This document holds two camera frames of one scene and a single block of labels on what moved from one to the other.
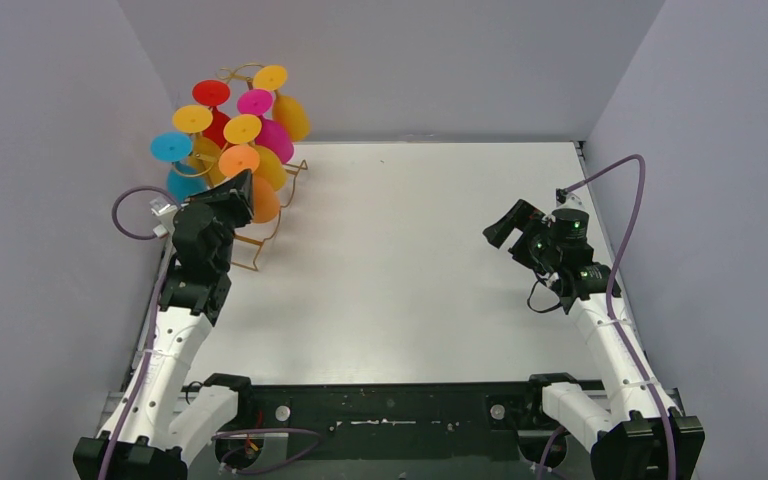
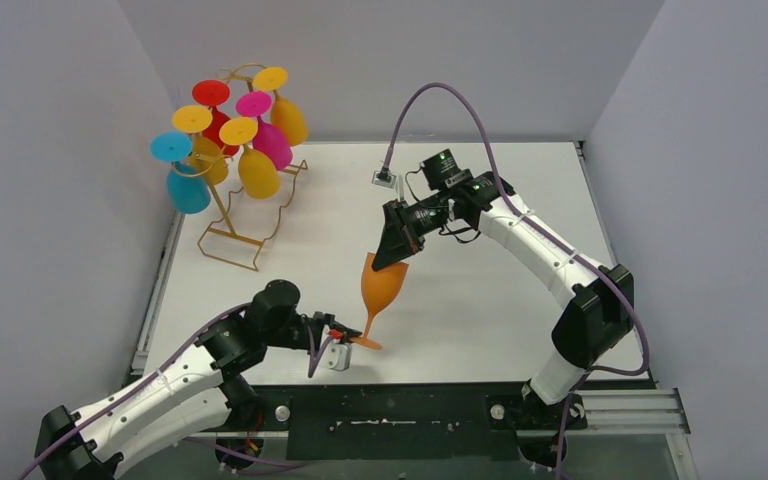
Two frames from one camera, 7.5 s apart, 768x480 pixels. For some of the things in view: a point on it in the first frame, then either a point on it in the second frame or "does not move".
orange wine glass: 237,159 → 380,289
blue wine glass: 185,181 does not move
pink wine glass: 273,137 does not move
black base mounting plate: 475,422 does not move
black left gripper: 226,198 → 321,324
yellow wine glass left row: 195,120 does not move
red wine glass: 213,93 does not move
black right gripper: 535,221 → 399,242
